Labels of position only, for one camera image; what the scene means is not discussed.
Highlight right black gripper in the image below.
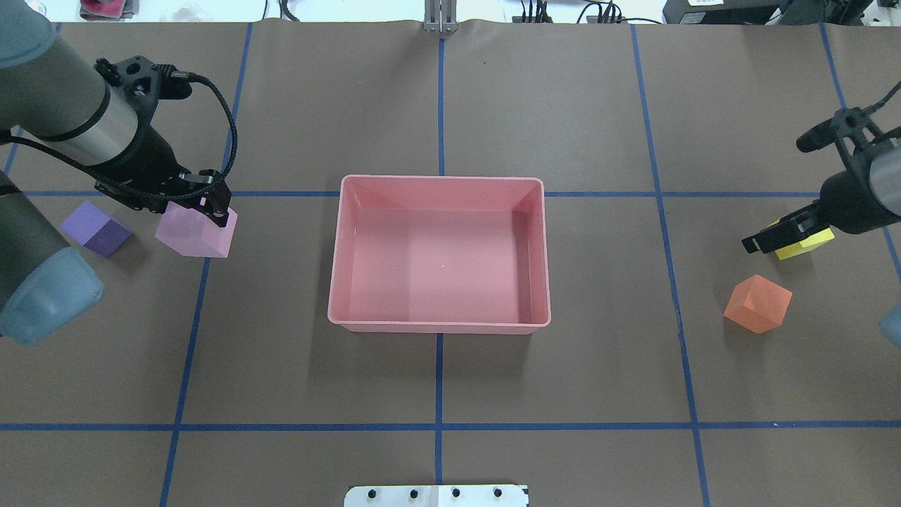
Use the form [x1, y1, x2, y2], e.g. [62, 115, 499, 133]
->
[741, 161, 895, 254]

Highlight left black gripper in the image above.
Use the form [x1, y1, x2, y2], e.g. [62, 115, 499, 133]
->
[94, 124, 232, 228]

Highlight light pink foam block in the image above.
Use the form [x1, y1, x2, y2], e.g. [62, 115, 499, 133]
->
[155, 203, 239, 258]

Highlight orange foam block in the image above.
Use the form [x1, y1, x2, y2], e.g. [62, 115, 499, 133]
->
[723, 274, 793, 334]

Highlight purple foam block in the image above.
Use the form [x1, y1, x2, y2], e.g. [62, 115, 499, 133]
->
[61, 201, 133, 258]

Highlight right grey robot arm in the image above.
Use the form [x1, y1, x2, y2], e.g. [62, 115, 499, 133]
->
[741, 148, 900, 254]

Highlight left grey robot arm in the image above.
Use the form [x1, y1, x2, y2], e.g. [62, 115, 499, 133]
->
[2, 1, 238, 344]

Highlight pink plastic bin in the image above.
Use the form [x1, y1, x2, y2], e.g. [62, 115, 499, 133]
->
[327, 175, 553, 336]

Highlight yellow foam block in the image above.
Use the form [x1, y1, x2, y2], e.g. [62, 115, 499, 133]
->
[774, 228, 836, 261]

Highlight metal clamp at table edge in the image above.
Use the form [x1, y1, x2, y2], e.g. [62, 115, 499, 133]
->
[422, 0, 459, 35]

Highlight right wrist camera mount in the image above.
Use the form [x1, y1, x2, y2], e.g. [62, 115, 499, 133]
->
[795, 105, 900, 169]

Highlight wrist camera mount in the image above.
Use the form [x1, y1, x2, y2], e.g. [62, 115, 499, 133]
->
[94, 56, 193, 115]
[795, 105, 900, 169]

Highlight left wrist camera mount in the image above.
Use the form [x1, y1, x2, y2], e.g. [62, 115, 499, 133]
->
[94, 56, 193, 115]

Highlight left black braided cable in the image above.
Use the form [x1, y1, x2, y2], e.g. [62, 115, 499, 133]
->
[0, 73, 239, 212]

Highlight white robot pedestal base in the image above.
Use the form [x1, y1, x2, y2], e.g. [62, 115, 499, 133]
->
[344, 484, 531, 506]

